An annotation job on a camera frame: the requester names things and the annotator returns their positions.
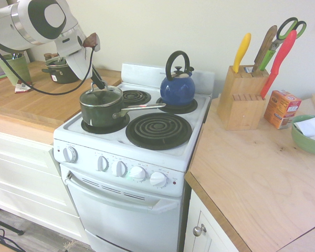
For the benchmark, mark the green black scissors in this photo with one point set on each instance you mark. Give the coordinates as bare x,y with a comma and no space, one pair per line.
281,31

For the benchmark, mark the wooden knife block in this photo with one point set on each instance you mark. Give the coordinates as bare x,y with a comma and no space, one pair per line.
241,105

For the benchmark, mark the small black coil burner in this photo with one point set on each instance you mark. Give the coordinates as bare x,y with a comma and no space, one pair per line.
107,130
136,97
191,107

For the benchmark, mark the dark lidded stock pot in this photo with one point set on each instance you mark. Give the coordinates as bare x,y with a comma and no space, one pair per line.
60,74

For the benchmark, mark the red white small packet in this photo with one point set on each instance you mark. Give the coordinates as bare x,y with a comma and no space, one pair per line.
22,88

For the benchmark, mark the brown spice jar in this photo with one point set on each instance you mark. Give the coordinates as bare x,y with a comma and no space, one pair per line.
47,55
54,55

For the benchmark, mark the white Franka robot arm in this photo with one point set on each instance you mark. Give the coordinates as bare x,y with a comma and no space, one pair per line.
42,21

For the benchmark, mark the cream drawer cabinet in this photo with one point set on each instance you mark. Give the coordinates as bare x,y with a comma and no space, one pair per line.
21,178

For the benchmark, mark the white electric stove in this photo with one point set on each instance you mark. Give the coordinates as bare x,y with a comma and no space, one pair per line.
126,210

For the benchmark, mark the green ceramic bowl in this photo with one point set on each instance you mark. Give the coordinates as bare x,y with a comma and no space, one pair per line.
303,143

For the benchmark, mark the white stove knob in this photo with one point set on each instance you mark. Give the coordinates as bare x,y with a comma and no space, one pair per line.
119,168
137,173
70,155
158,179
103,163

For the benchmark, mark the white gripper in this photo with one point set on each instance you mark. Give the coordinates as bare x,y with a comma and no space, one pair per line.
80,64

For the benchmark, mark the silver cabinet knob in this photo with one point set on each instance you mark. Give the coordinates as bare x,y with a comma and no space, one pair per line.
199,230

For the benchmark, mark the cream cabinet with knob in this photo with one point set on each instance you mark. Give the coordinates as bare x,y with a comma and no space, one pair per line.
215,241

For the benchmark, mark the dark green saucepan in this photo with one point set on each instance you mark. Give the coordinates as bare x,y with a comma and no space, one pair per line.
102,115

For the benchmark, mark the orange baking soda box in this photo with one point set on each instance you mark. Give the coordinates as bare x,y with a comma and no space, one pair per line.
281,109

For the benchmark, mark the small blue white tag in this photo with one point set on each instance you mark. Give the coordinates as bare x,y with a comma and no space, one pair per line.
249,69

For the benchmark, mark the glass pot lid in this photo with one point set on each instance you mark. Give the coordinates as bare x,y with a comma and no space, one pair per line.
99,98

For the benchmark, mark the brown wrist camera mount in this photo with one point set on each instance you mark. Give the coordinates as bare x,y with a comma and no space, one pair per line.
91,41

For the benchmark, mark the black tripod legs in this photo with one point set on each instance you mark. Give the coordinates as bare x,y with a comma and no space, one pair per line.
5,227

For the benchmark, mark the white crumpled paper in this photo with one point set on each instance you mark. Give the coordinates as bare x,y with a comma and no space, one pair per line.
312,126

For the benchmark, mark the large black coil burner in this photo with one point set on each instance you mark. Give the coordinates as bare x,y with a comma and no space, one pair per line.
158,131

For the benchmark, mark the green ribbed utensil holder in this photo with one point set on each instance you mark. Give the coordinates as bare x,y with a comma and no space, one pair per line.
18,69

